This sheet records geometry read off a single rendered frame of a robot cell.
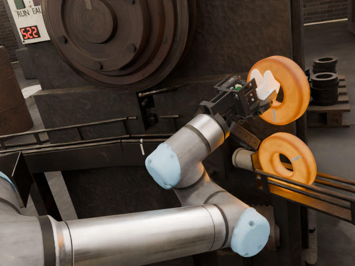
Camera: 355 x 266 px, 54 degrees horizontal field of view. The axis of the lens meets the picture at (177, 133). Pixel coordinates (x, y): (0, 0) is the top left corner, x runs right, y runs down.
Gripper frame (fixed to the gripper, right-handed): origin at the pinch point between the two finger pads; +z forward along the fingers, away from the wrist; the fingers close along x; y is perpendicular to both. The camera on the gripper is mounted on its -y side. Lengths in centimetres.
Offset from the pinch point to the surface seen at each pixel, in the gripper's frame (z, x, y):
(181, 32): 0.2, 28.8, 11.9
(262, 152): -4.8, 6.0, -19.6
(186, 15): 2.6, 27.0, 15.8
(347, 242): 30, 13, -104
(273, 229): -13.1, 1.7, -39.7
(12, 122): -38, 327, -71
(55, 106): -31, 83, -3
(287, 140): -3.2, -1.9, -14.0
